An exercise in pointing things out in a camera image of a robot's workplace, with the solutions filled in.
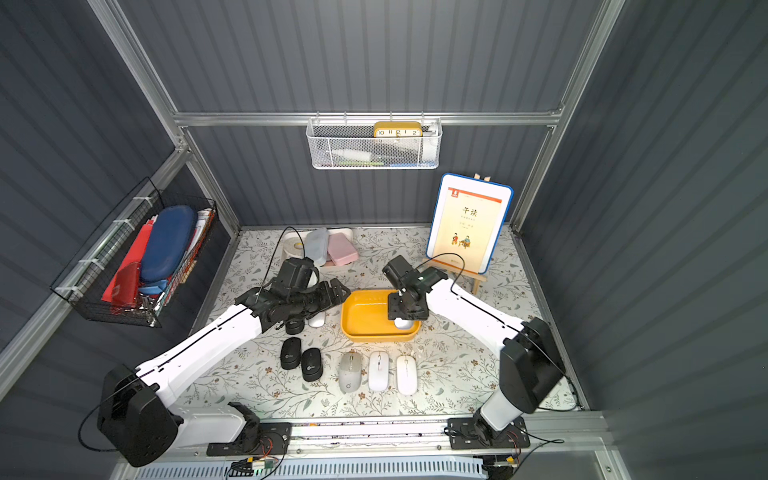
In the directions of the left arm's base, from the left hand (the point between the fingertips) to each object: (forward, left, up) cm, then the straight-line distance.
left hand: (342, 298), depth 79 cm
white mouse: (-14, -9, -16) cm, 23 cm away
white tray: (+40, +4, -15) cm, 42 cm away
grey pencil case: (+28, +13, -10) cm, 33 cm away
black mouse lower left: (-8, +17, -17) cm, 25 cm away
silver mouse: (+2, +10, -17) cm, 20 cm away
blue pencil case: (+7, +40, +16) cm, 44 cm away
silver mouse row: (-4, -16, -8) cm, 19 cm away
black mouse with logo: (-13, +9, -15) cm, 22 cm away
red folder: (-6, +46, +14) cm, 49 cm away
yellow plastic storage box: (+3, -5, -18) cm, 19 cm away
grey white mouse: (-15, -2, -14) cm, 21 cm away
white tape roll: (+31, +24, -15) cm, 42 cm away
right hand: (0, -17, -6) cm, 18 cm away
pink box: (+27, +5, -12) cm, 30 cm away
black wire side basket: (-7, +51, +18) cm, 54 cm away
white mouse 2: (-16, -17, -15) cm, 27 cm away
